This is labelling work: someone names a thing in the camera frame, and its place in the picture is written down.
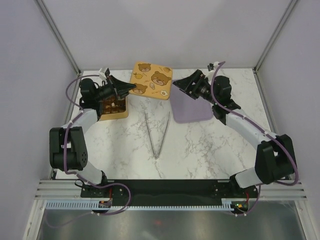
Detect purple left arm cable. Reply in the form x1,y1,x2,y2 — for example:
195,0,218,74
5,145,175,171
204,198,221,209
63,74,132,216

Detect aluminium frame rail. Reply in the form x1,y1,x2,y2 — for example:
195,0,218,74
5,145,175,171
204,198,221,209
34,178,86,200

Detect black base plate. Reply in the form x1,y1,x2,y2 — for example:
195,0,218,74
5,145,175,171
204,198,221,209
80,179,258,205

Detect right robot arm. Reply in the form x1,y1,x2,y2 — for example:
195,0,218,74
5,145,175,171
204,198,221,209
173,69,299,198

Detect left aluminium corner post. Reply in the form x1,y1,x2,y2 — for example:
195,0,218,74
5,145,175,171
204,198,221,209
34,0,82,76

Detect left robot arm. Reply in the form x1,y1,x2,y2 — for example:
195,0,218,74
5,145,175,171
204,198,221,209
49,74,136,197

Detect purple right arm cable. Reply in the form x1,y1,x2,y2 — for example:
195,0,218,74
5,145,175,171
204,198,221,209
209,60,300,216

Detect steel tray lid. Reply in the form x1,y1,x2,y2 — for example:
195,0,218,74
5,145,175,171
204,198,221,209
129,61,173,100

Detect white slotted cable duct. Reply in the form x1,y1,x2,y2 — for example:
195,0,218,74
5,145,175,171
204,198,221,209
45,200,234,211

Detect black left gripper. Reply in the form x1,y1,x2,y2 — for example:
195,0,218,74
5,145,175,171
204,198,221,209
93,75,136,102

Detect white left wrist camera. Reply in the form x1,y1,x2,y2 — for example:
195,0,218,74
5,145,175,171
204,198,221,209
98,67,110,80

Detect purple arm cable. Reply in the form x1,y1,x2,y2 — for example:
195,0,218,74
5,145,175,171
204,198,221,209
209,60,300,216
63,74,132,216

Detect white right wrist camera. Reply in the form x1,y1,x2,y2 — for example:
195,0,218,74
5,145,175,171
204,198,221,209
206,61,220,78

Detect lilac plastic tray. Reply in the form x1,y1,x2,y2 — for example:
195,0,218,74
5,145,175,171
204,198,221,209
169,84,213,124

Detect steel slotted tongs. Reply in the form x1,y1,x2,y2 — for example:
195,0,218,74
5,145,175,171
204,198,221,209
144,111,171,160

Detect right aluminium corner post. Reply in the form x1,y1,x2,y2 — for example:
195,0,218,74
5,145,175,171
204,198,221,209
252,0,300,74

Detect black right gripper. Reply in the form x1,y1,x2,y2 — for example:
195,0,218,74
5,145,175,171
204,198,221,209
172,69,218,106

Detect aluminium corner post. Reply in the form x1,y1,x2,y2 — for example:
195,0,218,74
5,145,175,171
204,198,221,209
252,0,300,74
34,0,82,76

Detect gold chocolate box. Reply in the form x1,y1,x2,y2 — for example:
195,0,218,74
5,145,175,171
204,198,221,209
99,96,129,121

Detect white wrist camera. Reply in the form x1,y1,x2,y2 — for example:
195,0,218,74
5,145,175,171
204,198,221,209
98,67,110,80
206,61,220,78

